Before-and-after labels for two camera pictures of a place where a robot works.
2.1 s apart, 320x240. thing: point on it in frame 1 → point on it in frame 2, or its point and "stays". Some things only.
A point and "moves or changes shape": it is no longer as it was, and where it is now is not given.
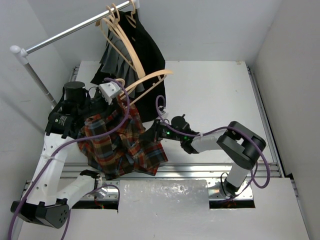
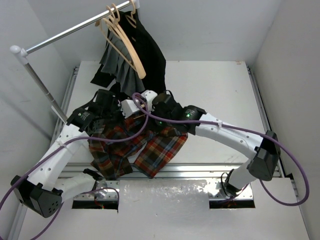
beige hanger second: [99, 23] stays
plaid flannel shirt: [122, 151] moves or changes shape
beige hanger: [163, 72] → [142, 106]
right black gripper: [154, 133] → [153, 126]
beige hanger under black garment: [131, 16] stays
